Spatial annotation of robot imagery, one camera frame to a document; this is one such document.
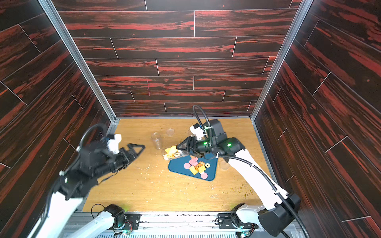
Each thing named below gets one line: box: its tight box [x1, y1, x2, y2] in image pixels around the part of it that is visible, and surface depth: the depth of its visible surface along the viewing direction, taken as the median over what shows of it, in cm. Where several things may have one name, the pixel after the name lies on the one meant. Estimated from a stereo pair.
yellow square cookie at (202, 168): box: [197, 165, 206, 173], surface depth 93 cm
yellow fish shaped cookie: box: [164, 145, 179, 159], surface depth 68 cm
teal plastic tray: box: [168, 155, 219, 181], surface depth 94 cm
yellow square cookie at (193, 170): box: [189, 165, 199, 176], surface depth 93 cm
